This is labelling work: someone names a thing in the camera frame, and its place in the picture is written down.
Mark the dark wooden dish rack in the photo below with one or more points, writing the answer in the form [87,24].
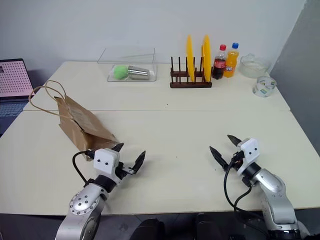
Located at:
[190,84]

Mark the stainless steel cup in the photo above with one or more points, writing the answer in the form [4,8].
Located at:
[138,72]

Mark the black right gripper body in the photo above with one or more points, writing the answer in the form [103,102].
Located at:
[236,158]

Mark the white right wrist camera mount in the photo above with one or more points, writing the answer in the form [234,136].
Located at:
[250,152]

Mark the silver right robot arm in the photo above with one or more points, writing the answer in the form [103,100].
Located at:
[273,190]

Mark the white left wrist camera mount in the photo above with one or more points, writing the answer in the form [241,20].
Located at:
[105,160]

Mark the yellow plate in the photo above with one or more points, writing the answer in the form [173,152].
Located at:
[207,57]
[190,57]

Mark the clear plastic box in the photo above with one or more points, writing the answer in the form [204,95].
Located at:
[130,65]

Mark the dark rounded shape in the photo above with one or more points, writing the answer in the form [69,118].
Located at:
[151,230]

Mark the orange soda bottle blue cap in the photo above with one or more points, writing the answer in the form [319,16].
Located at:
[231,63]

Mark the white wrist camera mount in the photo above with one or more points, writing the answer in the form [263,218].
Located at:
[250,152]
[105,160]

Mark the laptop with pink screen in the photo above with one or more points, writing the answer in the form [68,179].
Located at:
[13,80]

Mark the clear glass bowl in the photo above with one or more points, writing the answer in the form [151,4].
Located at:
[253,66]

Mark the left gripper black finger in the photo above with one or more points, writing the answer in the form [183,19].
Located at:
[139,161]
[117,147]

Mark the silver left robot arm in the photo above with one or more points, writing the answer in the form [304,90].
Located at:
[82,202]

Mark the grey partition panel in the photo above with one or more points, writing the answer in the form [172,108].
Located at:
[300,62]

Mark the cola bottle red cap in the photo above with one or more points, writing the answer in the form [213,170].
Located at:
[219,65]

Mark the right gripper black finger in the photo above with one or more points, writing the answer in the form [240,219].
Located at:
[218,157]
[234,140]

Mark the green fuzzy ball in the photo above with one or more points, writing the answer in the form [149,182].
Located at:
[120,72]

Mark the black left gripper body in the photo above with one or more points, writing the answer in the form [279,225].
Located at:
[120,170]

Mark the clear tape roll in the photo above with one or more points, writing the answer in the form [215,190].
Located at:
[263,86]

